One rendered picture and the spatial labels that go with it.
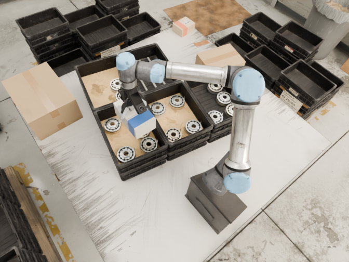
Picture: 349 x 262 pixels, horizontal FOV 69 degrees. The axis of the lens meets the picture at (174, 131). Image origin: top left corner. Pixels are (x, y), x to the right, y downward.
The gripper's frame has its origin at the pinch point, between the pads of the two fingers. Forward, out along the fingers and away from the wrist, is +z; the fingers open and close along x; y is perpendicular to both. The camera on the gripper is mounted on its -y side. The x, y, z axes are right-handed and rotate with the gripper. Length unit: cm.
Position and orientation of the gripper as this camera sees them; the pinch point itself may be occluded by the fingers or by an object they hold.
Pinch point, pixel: (134, 113)
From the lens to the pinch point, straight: 130.5
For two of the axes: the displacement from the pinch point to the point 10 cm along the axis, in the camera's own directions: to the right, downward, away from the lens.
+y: -6.1, -6.9, 3.9
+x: -7.9, 5.0, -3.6
